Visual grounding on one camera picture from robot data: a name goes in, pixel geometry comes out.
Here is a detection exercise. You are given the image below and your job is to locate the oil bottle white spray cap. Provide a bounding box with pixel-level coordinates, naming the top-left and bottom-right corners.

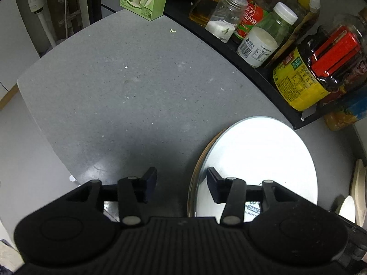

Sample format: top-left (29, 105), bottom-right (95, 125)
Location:
top-left (189, 0), bottom-right (240, 28)

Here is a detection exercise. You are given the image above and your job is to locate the black kitchen rack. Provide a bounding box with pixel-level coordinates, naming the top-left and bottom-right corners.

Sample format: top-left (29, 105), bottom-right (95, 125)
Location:
top-left (163, 0), bottom-right (367, 130)

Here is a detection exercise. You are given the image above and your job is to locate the dark bottle red label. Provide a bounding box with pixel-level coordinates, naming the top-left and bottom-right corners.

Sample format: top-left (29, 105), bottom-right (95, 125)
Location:
top-left (232, 0), bottom-right (270, 45)

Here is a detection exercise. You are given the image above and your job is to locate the small white plate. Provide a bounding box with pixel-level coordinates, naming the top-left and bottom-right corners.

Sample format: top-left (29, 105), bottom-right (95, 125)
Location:
top-left (339, 195), bottom-right (356, 224)

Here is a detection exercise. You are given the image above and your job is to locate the glass salt shaker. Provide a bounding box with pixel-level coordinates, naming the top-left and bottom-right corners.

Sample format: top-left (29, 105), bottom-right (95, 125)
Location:
top-left (205, 0), bottom-right (249, 43)

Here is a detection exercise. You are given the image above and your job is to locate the white standing fan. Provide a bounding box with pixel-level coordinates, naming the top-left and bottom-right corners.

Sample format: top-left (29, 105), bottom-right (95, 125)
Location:
top-left (22, 0), bottom-right (58, 49)

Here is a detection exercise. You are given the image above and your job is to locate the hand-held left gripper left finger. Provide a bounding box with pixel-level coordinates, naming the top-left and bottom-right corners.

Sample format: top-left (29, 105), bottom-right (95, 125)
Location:
top-left (61, 167), bottom-right (158, 228)

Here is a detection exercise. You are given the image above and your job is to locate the deep white plate blue print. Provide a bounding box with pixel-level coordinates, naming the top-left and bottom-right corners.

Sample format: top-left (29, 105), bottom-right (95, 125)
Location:
top-left (192, 116), bottom-right (319, 222)

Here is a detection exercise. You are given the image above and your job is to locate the large soy sauce bottle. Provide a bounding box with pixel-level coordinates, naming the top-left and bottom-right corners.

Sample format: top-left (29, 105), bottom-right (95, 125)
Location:
top-left (272, 7), bottom-right (367, 112)

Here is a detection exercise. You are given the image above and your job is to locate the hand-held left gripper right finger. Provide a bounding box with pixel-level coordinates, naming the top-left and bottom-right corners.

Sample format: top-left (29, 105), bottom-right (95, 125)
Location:
top-left (207, 167), bottom-right (301, 226)

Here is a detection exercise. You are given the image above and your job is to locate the clear bottle white cap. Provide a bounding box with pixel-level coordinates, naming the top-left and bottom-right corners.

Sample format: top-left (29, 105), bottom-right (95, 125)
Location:
top-left (256, 2), bottom-right (298, 53)

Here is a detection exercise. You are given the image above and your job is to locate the orange juice bottle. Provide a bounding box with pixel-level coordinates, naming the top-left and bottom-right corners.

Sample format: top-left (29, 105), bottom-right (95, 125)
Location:
top-left (324, 90), bottom-right (367, 132)

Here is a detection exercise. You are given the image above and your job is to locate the brown sauce squeeze bottle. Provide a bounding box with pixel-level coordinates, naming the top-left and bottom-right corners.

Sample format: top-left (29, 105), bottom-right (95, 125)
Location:
top-left (270, 0), bottom-right (321, 66)

